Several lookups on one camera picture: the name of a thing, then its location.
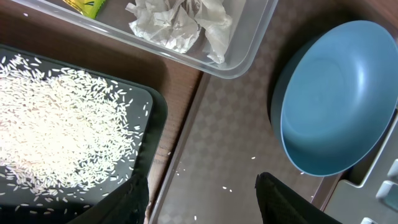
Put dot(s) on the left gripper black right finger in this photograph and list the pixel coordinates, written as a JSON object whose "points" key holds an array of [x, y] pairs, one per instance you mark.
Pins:
{"points": [[279, 204]]}

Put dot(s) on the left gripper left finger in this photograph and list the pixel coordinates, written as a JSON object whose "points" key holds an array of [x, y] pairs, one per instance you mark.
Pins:
{"points": [[127, 204]]}

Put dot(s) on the dark blue plate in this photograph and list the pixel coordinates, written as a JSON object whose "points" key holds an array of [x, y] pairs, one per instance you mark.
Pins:
{"points": [[335, 97]]}

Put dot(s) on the white paper napkin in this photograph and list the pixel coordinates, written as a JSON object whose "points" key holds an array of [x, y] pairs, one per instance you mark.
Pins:
{"points": [[177, 27]]}

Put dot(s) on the foil snack wrapper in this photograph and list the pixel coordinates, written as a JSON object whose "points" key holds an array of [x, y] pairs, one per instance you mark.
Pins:
{"points": [[88, 8]]}

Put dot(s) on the grey dishwasher rack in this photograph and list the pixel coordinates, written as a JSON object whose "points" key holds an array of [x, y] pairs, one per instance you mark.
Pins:
{"points": [[374, 200]]}

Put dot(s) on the brown serving tray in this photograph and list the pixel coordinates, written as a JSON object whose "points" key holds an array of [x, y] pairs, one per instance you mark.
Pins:
{"points": [[227, 139]]}

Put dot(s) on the black plastic tray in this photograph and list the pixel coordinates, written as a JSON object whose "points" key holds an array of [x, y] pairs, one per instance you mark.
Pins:
{"points": [[155, 124]]}

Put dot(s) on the pile of white rice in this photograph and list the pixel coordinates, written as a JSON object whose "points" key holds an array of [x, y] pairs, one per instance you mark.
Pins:
{"points": [[59, 124]]}

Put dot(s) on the clear plastic bin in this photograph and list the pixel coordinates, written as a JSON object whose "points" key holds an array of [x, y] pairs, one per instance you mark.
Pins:
{"points": [[250, 21]]}

